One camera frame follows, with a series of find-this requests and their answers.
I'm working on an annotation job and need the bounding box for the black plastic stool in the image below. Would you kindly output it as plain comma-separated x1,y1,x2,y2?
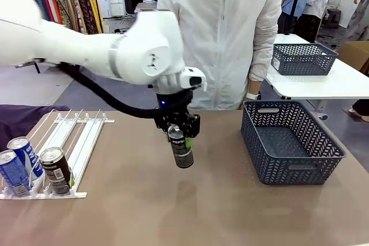
326,8,342,29

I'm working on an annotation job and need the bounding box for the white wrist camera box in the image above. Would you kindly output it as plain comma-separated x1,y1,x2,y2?
180,67,208,92

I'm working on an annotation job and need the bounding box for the hanging patterned brown garment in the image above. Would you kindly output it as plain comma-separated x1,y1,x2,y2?
69,0,99,35

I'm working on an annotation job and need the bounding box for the brown cardboard box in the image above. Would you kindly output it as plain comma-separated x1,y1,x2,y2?
336,40,369,74

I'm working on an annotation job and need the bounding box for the person in white shirt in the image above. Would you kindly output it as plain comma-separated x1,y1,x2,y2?
157,0,283,111

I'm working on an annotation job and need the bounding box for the small white air purifier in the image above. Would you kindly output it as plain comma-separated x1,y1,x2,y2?
96,0,112,18

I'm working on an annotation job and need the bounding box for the black garment stand pole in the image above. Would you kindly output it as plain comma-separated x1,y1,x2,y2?
287,0,307,36

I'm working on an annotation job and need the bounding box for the white side table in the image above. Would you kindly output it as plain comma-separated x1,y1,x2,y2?
265,33,369,100

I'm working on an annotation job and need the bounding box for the hanging yellow garment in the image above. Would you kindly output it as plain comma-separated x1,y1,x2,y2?
80,0,104,34

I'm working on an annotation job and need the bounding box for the dark purple cloth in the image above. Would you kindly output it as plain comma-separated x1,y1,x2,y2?
0,104,70,152

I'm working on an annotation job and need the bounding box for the black Pepsi can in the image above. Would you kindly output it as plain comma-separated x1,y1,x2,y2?
168,124,194,169

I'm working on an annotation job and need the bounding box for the large grey-blue plastic basket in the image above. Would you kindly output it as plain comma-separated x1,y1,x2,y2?
240,100,347,186

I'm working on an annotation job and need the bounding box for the white can dispenser rack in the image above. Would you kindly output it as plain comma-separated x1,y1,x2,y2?
0,109,115,200

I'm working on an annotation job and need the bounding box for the blue can with barcode label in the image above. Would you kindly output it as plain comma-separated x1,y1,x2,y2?
0,150,31,198

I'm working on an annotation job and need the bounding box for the grey-blue basket with label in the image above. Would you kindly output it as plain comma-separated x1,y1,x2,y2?
270,43,340,76

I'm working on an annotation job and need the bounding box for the black can with green mark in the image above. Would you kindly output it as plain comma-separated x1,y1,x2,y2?
39,146,73,196

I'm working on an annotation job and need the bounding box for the bystander's shoe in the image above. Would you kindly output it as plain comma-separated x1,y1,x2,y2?
348,107,369,122

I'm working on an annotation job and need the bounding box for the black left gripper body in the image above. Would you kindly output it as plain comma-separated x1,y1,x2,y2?
156,90,193,127

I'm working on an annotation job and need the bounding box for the blue Pocari Sweat can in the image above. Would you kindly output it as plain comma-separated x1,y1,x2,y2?
7,136,46,182

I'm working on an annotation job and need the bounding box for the person's left forearm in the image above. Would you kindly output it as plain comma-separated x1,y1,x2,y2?
248,80,262,94

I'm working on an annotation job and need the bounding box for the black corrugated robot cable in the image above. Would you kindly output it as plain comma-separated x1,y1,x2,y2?
59,61,162,120

